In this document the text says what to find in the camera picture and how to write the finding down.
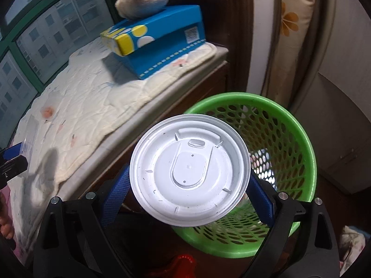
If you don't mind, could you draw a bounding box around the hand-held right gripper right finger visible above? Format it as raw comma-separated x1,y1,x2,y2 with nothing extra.
246,174,340,278

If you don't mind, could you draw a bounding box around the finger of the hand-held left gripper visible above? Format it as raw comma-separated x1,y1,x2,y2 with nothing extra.
0,143,29,180

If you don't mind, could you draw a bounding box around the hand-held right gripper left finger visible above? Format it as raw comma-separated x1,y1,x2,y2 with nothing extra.
33,165,131,278

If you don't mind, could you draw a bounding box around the green mesh plastic basket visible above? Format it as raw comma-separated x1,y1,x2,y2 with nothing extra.
171,92,318,259

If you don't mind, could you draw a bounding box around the white plastic cup lid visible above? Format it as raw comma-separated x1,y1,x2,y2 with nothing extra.
130,114,251,227

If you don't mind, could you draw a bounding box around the person's left hand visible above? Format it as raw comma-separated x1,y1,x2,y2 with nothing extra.
0,191,15,241

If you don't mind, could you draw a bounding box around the purple cloth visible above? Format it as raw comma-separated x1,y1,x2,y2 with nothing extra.
10,237,34,268

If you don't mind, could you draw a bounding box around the red plastic object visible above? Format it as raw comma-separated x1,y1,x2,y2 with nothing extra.
170,253,198,278

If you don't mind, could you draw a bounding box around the white quilted mat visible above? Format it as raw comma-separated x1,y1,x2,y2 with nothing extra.
9,39,218,250

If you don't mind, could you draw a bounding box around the light printed cloth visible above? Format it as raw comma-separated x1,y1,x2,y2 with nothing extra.
338,226,367,273

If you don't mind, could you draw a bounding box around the white wardrobe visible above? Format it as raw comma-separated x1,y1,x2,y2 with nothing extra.
290,0,371,194

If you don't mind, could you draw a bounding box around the blue dotted tissue box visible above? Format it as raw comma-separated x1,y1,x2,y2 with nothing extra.
100,5,207,81

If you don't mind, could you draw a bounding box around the floral curtain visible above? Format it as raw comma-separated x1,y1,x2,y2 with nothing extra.
252,0,319,102

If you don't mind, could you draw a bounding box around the green window frame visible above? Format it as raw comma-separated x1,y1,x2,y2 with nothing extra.
0,0,116,151

